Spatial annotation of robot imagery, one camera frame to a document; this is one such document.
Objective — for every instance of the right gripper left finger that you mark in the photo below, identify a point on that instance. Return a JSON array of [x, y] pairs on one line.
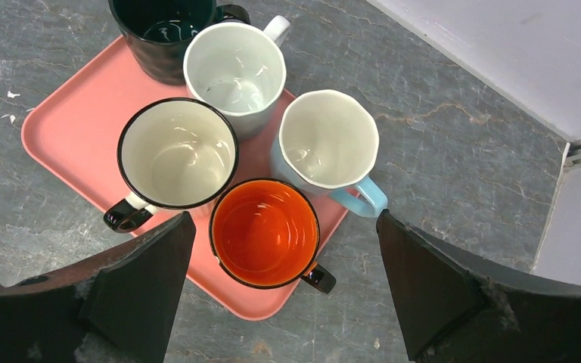
[[117, 305]]

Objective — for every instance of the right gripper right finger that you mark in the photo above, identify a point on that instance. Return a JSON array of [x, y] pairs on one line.
[[455, 306]]

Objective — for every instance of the orange mug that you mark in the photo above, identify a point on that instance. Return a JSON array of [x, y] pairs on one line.
[[264, 233]]

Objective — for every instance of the white mug black rim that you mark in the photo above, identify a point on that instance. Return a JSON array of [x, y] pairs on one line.
[[174, 154]]

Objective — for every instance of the light blue mug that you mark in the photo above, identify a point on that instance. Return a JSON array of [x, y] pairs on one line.
[[326, 145]]

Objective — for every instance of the dark green mug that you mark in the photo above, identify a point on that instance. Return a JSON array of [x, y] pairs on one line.
[[158, 32]]

